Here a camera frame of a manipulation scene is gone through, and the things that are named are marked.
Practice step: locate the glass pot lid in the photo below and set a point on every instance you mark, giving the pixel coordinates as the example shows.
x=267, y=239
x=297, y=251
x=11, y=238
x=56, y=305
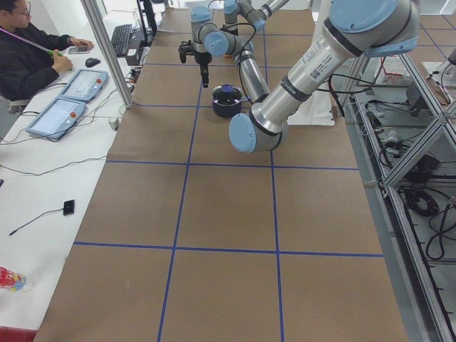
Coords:
x=226, y=95

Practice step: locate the aluminium frame post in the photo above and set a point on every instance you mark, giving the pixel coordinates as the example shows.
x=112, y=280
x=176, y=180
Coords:
x=95, y=20

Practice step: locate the dark blue pot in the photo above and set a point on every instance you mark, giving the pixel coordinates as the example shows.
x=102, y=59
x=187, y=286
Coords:
x=228, y=111

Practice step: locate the white smartphone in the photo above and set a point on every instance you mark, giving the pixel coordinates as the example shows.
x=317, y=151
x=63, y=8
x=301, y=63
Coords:
x=78, y=50

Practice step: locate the black computer mouse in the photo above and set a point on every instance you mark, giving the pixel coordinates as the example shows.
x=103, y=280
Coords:
x=91, y=62

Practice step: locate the aluminium equipment rack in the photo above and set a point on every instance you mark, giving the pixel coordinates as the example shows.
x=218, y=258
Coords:
x=401, y=123

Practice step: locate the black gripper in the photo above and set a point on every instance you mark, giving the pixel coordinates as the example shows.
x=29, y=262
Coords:
x=201, y=59

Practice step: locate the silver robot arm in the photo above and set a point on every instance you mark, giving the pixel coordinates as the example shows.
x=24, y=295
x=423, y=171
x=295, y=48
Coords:
x=351, y=29
x=244, y=8

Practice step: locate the black monitor stand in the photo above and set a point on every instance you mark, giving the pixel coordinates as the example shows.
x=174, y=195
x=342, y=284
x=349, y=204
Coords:
x=141, y=38

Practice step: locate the small black device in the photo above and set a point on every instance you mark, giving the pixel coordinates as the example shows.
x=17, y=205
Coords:
x=69, y=207

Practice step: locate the seated person in black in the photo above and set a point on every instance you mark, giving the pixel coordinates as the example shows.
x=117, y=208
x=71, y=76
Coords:
x=30, y=58

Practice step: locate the black keyboard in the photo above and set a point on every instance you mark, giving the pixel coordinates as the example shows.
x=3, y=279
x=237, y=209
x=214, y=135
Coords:
x=120, y=39

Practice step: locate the upper teach pendant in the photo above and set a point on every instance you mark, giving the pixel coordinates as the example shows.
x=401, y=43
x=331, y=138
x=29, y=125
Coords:
x=85, y=85

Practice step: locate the lower teach pendant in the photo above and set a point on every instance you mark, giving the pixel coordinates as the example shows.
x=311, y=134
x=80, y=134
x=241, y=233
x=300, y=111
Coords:
x=57, y=118

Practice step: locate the red label plastic bottle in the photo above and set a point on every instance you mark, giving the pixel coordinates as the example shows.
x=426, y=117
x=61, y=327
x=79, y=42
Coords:
x=14, y=282

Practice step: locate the teach pendant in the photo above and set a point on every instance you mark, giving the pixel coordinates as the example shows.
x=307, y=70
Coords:
x=85, y=85
x=57, y=118

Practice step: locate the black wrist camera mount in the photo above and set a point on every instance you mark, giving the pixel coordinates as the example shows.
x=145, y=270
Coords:
x=185, y=49

